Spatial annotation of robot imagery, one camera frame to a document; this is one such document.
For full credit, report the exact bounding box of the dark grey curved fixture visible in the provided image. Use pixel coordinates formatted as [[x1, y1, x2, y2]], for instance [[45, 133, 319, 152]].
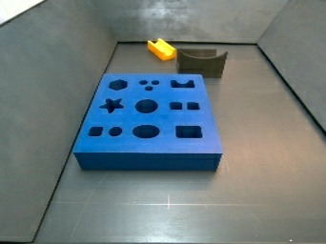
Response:
[[176, 49, 228, 78]]

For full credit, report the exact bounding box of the yellow arch object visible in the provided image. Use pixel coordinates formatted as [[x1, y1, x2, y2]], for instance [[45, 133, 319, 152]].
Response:
[[148, 38, 176, 61]]

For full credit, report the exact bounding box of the blue foam shape-sorter block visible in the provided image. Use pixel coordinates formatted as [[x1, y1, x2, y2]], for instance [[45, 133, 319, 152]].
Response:
[[72, 73, 223, 171]]

